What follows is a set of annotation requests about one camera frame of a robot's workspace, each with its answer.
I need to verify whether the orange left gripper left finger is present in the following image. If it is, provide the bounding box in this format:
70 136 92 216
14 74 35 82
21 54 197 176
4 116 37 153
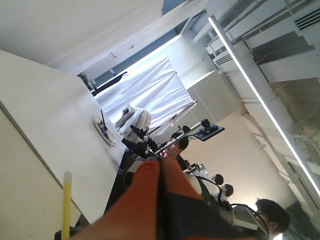
70 159 163 240

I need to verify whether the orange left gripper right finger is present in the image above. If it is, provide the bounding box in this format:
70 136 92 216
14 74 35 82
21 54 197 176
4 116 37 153
161 157 265 240

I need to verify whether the thin yellow-green strip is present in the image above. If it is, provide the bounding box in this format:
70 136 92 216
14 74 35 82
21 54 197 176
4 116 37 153
61 171 72 240

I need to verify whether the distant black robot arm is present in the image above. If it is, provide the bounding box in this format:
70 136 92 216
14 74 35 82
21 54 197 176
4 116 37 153
72 127 270 240

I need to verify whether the person in red shirt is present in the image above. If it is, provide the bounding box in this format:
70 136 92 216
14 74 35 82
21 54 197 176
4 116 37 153
161 136 189 171

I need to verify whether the person with black hair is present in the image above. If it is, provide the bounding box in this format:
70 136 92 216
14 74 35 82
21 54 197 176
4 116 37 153
255 198 290 238

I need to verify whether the plate with objects far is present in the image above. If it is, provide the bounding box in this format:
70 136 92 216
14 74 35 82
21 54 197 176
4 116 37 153
93 109 116 148

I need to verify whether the white backdrop cloth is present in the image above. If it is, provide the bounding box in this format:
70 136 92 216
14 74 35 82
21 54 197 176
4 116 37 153
95 57 195 138

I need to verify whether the long ceiling light strip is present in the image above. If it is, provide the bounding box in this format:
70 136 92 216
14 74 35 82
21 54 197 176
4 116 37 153
208 16 320 195

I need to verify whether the overhead camera mount plate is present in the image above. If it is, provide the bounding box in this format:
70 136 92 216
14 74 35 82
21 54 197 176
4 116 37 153
193 119 225 142

